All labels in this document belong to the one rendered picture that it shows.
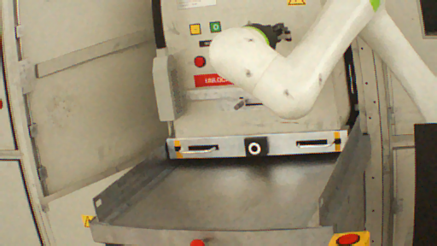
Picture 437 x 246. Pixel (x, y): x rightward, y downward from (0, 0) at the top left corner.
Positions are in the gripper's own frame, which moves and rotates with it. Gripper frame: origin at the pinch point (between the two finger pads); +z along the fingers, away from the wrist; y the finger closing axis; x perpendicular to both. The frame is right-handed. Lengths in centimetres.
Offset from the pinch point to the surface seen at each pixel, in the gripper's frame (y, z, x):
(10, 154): -129, 33, -40
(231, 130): -21.4, 13.5, -28.9
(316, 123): 3.3, 13.5, -28.3
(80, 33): -61, 4, 6
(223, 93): -20.8, 9.5, -17.5
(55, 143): -67, -11, -24
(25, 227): -131, 31, -74
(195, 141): -32.1, 12.3, -31.2
